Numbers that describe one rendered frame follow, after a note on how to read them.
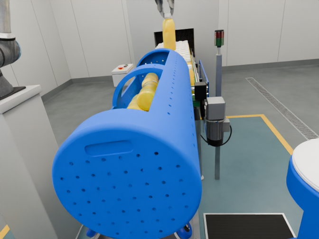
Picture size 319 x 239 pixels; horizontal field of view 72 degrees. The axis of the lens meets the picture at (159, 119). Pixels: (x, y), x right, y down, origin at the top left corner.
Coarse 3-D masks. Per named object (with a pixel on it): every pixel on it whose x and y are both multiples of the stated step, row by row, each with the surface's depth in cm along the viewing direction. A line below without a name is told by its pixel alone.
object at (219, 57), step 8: (216, 56) 152; (216, 64) 154; (216, 72) 157; (216, 80) 159; (216, 88) 162; (216, 96) 164; (216, 152) 186; (216, 160) 189; (216, 168) 193; (216, 176) 197
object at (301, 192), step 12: (288, 168) 56; (288, 180) 54; (300, 180) 48; (300, 192) 48; (312, 192) 45; (300, 204) 49; (312, 204) 46; (312, 216) 46; (300, 228) 50; (312, 228) 47
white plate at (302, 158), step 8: (304, 144) 58; (312, 144) 57; (296, 152) 55; (304, 152) 55; (312, 152) 54; (296, 160) 52; (304, 160) 52; (312, 160) 52; (296, 168) 50; (304, 168) 50; (312, 168) 49; (304, 176) 48; (312, 176) 47; (312, 184) 45
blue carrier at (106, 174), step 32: (160, 64) 76; (128, 96) 97; (160, 96) 49; (96, 128) 35; (128, 128) 35; (160, 128) 37; (192, 128) 50; (64, 160) 39; (96, 160) 38; (128, 160) 37; (160, 160) 37; (192, 160) 37; (64, 192) 42; (96, 192) 41; (128, 192) 40; (160, 192) 40; (192, 192) 39; (96, 224) 45; (128, 224) 44; (160, 224) 43
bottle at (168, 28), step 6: (168, 18) 112; (162, 24) 114; (168, 24) 112; (174, 24) 113; (162, 30) 115; (168, 30) 113; (174, 30) 114; (168, 36) 114; (174, 36) 115; (168, 42) 115; (174, 42) 116; (174, 48) 117
